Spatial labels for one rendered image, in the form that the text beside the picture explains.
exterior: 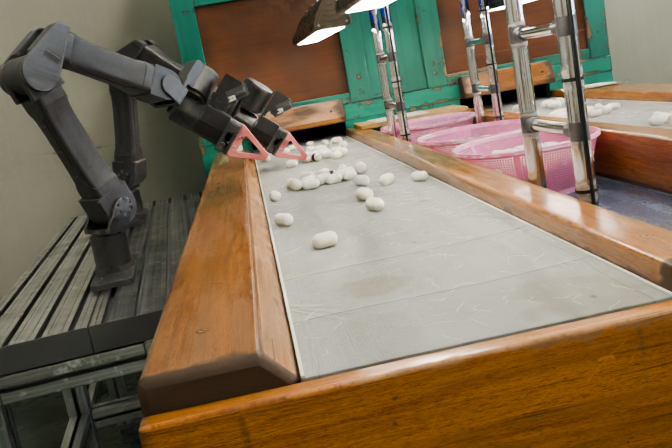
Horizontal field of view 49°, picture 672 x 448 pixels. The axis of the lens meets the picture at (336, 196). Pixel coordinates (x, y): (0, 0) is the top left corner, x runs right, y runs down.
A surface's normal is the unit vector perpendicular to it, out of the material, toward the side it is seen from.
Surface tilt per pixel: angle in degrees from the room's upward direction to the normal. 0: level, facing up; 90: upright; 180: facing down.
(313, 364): 0
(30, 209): 90
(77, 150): 91
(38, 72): 90
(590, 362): 90
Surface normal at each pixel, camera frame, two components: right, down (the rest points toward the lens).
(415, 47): 0.13, 0.14
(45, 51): 0.75, -0.02
